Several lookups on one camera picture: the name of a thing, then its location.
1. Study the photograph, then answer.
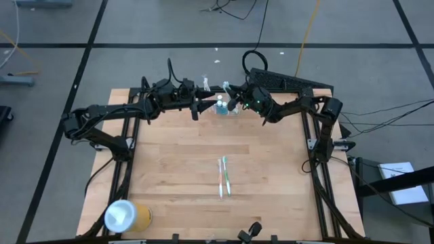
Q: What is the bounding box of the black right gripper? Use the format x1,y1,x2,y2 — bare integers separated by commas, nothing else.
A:
227,85,274,118

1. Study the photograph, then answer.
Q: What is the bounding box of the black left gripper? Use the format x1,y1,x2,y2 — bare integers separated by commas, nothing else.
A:
178,78,218,122

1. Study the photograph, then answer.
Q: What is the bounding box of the black perforated case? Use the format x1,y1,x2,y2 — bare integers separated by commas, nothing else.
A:
245,67,335,93

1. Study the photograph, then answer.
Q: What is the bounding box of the yellow canister white lid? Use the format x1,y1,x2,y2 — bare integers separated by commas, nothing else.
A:
103,199,153,235

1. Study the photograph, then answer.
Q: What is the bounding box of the black side table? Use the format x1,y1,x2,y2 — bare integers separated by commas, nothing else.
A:
354,156,434,244

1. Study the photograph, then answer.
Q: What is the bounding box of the blue-grey floor base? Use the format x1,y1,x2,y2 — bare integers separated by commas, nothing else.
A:
12,0,74,9

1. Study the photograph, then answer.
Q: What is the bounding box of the grey floor foot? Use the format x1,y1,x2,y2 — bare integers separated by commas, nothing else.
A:
0,75,35,88

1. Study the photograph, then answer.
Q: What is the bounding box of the white booklet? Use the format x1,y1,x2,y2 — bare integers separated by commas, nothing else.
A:
376,161,430,206

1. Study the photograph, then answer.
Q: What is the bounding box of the black caster base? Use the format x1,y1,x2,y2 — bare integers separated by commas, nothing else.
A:
0,105,15,136

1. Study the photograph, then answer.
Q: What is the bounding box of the black metal table frame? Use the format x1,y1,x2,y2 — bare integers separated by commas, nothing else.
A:
77,76,366,244

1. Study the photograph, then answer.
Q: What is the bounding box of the black hanging cable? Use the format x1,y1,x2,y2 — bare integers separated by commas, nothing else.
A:
241,0,271,77

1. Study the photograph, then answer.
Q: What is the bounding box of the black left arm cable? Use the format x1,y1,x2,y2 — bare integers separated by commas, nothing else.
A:
166,57,186,85

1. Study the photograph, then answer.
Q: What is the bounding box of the black floor cable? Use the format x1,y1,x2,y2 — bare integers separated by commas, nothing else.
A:
199,0,258,21

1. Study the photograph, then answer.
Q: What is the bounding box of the yellow hanging cable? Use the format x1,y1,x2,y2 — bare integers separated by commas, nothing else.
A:
294,0,321,78

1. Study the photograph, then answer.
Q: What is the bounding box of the black power cable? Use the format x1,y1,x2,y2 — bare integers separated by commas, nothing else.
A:
83,157,115,198

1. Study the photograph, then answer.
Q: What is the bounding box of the black handle device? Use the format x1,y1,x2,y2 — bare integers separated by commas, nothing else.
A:
237,221,263,244

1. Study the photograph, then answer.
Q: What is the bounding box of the long black arm cable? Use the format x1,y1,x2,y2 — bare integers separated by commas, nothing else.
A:
338,98,434,118

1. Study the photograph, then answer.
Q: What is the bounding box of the thin black cable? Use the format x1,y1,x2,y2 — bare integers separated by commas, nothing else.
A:
349,121,434,138

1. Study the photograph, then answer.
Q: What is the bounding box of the orange floor cable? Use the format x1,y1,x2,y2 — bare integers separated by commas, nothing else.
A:
0,30,41,77

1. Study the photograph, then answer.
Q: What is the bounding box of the white floor cable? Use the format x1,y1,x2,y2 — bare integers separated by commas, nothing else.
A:
0,0,21,70

